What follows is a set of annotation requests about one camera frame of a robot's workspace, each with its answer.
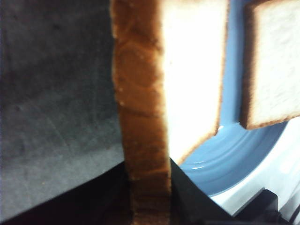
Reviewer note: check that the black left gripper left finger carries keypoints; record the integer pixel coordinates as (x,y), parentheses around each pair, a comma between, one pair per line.
(103,200)

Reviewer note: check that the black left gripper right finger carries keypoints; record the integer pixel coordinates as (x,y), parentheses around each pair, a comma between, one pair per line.
(191,206)

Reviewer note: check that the white bread slice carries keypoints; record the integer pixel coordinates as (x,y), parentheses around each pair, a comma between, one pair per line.
(271,79)
(167,69)

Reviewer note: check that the blue round plate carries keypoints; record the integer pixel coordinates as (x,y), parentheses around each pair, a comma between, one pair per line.
(229,157)

